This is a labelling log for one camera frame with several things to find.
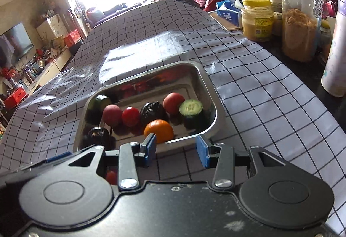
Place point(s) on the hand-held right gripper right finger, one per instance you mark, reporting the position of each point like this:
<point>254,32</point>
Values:
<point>202,150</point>

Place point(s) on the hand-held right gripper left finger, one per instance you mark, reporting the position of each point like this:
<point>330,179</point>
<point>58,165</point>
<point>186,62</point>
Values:
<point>151,150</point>

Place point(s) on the orange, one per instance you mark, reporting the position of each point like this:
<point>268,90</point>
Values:
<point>159,131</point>

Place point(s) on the dark wrinkled fruit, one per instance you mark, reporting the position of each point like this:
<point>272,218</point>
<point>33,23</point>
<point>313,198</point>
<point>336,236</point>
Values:
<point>96,135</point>
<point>152,112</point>

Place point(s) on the cucumber piece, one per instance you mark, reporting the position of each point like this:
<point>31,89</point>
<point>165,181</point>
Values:
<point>98,103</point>
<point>191,112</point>

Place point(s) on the red tomato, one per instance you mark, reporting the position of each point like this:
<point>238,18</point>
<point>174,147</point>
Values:
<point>111,115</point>
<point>173,103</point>
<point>111,177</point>
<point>130,116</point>

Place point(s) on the metal tray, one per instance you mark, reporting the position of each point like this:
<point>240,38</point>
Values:
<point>162,82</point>

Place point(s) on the checked tablecloth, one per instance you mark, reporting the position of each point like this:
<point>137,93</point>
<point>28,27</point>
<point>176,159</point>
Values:
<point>256,96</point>

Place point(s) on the wooden board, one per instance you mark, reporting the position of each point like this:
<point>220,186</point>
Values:
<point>221,23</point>

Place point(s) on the television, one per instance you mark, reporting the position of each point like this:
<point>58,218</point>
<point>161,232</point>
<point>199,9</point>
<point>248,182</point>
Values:
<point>16,43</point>

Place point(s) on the red box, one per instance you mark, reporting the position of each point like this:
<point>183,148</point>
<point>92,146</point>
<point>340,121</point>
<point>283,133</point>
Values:
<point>72,39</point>

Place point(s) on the yellow lid jar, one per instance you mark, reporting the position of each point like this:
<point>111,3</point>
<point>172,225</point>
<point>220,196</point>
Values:
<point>256,23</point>

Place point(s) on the blue tissue pack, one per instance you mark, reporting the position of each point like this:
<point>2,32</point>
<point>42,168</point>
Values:
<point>228,13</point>

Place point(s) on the clip lid glass jar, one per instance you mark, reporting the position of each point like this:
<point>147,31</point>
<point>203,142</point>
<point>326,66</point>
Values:
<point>298,34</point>

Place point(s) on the cardboard box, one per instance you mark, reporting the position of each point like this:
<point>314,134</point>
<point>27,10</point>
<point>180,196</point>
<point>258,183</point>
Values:
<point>51,27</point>

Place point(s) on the purple thermos bottle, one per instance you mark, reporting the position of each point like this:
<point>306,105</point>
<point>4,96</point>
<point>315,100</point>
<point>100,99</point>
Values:
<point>336,63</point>

